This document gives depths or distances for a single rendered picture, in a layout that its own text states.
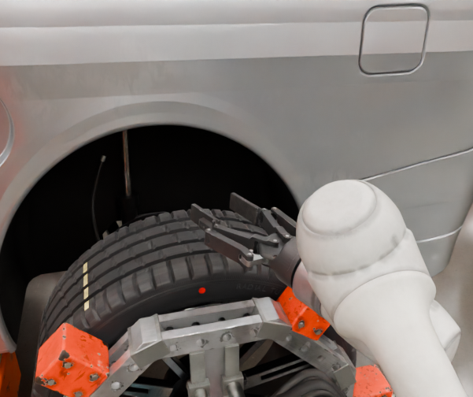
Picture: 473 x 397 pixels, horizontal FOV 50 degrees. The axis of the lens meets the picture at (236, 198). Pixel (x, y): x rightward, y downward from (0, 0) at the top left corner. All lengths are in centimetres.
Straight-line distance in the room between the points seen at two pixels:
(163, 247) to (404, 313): 56
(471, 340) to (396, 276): 223
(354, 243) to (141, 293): 49
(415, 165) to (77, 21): 90
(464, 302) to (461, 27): 183
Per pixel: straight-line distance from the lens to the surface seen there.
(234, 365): 89
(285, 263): 71
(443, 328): 62
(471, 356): 261
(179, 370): 103
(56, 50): 108
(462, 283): 306
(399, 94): 131
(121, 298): 88
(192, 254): 91
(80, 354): 85
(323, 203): 48
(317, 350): 94
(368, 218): 46
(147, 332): 84
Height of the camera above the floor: 168
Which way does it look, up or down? 27 degrees down
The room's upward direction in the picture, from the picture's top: straight up
